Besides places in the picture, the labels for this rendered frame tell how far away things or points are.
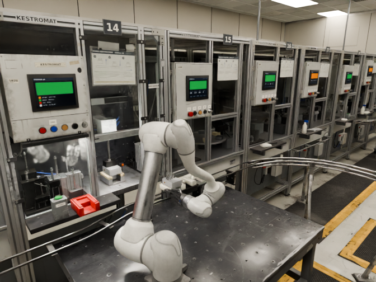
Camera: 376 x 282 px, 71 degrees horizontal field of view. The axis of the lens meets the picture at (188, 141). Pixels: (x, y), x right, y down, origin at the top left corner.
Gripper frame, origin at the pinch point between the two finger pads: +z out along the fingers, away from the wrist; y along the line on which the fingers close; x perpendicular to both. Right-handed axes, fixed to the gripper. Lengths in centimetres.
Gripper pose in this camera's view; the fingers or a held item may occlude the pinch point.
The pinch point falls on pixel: (168, 191)
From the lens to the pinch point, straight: 201.8
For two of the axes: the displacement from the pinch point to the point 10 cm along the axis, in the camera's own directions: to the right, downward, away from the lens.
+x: -7.5, 1.7, -6.4
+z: -6.6, -1.9, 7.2
